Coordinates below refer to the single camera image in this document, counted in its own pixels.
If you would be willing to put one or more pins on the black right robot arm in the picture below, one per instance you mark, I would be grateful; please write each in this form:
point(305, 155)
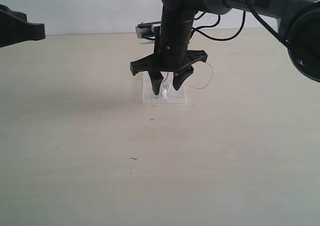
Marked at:
point(293, 23)

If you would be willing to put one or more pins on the clear plastic box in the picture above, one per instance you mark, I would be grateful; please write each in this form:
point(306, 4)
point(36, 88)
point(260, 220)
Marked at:
point(167, 92)

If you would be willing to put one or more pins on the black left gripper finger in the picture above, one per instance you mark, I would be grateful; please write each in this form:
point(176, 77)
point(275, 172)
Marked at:
point(15, 28)

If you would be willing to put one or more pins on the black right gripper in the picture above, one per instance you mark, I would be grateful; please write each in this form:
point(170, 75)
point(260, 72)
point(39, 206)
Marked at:
point(165, 60)

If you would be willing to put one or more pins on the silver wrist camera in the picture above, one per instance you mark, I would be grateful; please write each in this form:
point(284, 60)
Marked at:
point(146, 29)

